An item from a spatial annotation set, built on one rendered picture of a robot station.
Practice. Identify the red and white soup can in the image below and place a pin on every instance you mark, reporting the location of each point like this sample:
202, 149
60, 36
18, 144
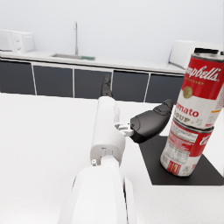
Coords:
183, 148
201, 90

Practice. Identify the white microwave oven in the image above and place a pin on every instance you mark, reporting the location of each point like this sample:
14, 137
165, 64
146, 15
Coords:
17, 41

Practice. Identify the dark grey square mat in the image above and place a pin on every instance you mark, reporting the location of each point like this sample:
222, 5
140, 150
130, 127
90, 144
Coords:
178, 169

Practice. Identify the dark kitchen counter cabinets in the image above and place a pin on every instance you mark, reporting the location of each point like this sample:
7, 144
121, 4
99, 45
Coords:
87, 80

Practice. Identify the steel kitchen sink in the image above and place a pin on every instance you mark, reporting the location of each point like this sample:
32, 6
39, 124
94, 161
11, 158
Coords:
73, 56

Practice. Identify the silver sink faucet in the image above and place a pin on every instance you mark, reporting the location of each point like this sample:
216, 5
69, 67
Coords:
75, 38

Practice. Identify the white countertop appliance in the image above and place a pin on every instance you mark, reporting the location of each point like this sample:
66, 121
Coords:
189, 52

